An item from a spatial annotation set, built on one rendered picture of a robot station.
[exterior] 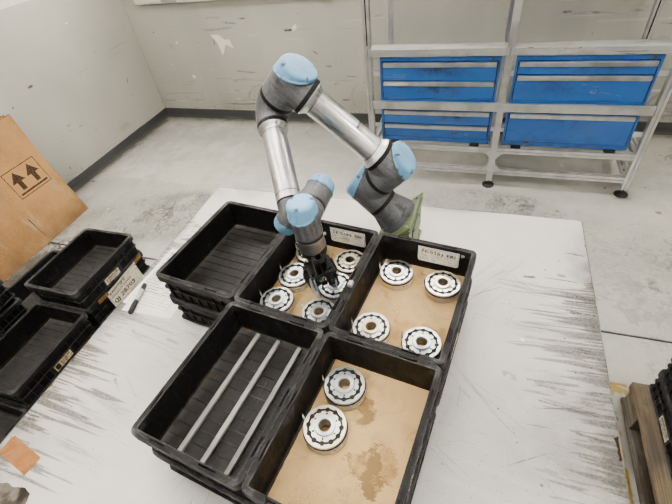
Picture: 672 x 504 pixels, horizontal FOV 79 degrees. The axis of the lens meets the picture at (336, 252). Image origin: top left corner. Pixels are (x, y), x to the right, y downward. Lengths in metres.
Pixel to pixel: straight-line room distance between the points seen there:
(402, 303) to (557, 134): 2.01
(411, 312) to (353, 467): 0.45
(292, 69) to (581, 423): 1.20
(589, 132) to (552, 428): 2.13
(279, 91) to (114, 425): 1.07
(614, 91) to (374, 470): 2.48
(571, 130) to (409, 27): 1.48
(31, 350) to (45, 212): 1.62
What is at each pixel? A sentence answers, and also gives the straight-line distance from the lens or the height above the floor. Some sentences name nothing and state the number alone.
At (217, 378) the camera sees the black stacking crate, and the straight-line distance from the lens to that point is 1.18.
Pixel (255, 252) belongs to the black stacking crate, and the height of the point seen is 0.83.
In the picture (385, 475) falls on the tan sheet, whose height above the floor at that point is 0.83.
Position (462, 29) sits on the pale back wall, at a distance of 3.62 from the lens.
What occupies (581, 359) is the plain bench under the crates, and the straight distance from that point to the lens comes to 1.38.
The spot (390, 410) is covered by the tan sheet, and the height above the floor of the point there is 0.83.
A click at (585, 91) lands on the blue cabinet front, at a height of 0.68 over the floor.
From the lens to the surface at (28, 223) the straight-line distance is 3.66.
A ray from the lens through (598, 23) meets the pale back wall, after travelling 3.68.
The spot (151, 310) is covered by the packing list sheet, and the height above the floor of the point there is 0.70.
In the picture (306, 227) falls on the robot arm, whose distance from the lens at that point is 1.00.
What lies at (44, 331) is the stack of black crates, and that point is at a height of 0.38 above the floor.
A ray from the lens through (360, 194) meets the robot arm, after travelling 1.42.
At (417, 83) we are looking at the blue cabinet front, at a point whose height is 0.73.
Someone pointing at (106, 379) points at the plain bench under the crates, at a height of 0.70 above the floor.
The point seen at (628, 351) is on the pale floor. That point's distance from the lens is 2.38.
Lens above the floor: 1.78
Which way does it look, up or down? 43 degrees down
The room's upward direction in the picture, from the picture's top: 9 degrees counter-clockwise
